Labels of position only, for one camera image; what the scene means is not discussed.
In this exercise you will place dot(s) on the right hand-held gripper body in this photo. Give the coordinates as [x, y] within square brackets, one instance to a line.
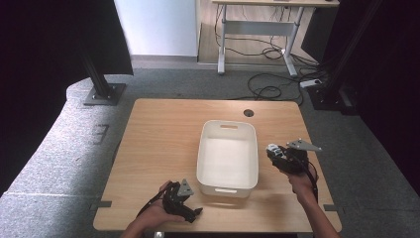
[295, 162]

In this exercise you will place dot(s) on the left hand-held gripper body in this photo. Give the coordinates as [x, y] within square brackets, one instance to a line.
[174, 201]

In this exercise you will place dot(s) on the white toy car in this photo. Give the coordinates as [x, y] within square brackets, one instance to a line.
[272, 148]

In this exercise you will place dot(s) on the white plastic basket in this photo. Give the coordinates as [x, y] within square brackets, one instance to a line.
[228, 162]

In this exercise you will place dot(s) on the person's left hand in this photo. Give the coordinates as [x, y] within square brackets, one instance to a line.
[158, 213]

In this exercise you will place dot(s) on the person's right hand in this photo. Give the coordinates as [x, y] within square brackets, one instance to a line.
[303, 185]

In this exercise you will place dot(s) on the white power strip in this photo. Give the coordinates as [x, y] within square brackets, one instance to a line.
[310, 83]

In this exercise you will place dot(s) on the black metal stand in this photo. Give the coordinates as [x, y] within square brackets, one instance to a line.
[330, 89]
[102, 89]

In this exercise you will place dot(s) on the white-legged wooden desk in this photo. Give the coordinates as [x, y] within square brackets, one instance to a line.
[261, 26]

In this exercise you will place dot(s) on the black curtain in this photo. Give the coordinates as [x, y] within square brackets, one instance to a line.
[39, 66]
[393, 82]

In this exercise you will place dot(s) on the white panel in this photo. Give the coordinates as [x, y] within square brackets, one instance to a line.
[155, 26]

